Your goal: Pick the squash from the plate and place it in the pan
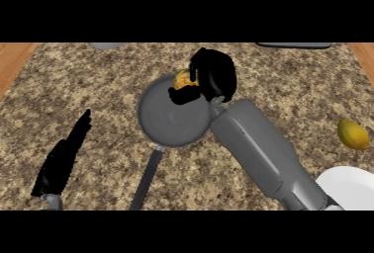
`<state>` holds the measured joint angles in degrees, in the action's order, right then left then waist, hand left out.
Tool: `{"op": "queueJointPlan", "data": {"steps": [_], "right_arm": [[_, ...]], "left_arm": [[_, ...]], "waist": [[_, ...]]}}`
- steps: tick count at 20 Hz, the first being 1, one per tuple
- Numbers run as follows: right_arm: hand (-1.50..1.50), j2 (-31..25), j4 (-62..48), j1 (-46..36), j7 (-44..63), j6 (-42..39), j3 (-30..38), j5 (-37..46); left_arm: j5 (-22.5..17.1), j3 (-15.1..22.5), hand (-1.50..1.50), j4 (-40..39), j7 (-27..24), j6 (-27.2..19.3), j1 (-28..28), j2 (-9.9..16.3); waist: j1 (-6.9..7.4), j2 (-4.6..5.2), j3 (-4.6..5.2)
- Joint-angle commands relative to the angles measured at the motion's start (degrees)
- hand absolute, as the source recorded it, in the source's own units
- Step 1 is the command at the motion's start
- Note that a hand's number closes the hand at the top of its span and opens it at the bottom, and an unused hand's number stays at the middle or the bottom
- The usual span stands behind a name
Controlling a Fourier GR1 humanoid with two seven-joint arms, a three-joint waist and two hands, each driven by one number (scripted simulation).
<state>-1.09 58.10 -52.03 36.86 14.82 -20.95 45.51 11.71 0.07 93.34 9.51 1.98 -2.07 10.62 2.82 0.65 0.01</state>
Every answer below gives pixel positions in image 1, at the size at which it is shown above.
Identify yellow lemon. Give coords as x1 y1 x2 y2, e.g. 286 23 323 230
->
336 119 372 151

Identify dark grey flat object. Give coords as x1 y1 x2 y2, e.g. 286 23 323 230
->
256 42 333 50

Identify white plate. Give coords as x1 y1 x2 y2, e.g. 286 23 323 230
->
314 165 374 211

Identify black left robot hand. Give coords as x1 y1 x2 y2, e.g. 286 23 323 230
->
30 109 94 199

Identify grey frying pan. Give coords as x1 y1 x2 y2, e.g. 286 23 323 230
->
128 74 219 211

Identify grey round object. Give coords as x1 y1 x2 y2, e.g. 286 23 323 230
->
89 42 126 50

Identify yellow squash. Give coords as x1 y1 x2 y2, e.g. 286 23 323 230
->
174 68 202 91

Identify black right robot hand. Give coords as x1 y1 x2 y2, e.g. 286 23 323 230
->
168 46 240 106

